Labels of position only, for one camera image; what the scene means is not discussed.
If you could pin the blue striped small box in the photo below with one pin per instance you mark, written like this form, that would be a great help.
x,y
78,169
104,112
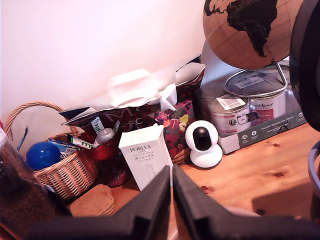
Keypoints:
x,y
62,146

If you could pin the white round security camera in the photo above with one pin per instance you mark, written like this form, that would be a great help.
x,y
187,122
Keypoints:
x,y
203,145

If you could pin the floral patterned pouch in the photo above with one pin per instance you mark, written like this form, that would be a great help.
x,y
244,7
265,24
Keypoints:
x,y
178,125

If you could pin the grey white bulb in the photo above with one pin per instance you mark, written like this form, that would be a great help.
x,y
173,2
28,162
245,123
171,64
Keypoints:
x,y
105,136

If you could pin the black rice cooker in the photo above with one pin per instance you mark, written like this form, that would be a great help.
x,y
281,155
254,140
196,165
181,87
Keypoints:
x,y
306,65

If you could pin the green white packet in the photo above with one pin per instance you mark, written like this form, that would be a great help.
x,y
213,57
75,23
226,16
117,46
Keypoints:
x,y
80,142
97,126

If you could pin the red glass goblet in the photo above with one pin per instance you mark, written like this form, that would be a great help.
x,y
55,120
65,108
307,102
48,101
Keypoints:
x,y
110,160

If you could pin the metallic pot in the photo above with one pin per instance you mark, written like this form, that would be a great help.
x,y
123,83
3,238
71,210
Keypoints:
x,y
314,175

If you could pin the red patterned gift bag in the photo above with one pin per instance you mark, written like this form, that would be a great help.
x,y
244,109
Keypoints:
x,y
140,100

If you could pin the grey cookware cardboard box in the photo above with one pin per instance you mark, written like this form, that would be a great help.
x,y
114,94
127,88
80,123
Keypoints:
x,y
270,117

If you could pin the blue stick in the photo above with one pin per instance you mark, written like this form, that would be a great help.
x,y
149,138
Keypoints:
x,y
23,138

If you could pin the blue ball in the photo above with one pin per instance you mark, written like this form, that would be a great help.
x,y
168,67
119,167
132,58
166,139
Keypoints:
x,y
43,155

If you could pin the clear jar with dark contents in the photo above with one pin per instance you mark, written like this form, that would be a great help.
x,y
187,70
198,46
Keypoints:
x,y
17,190

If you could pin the cork globe on metal stand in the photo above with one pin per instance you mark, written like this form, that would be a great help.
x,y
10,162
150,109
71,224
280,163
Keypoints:
x,y
247,35

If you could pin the white Porlex carton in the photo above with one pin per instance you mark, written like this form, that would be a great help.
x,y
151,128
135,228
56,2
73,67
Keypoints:
x,y
143,152

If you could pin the stack of cork coasters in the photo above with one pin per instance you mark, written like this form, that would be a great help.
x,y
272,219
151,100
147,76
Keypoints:
x,y
93,201

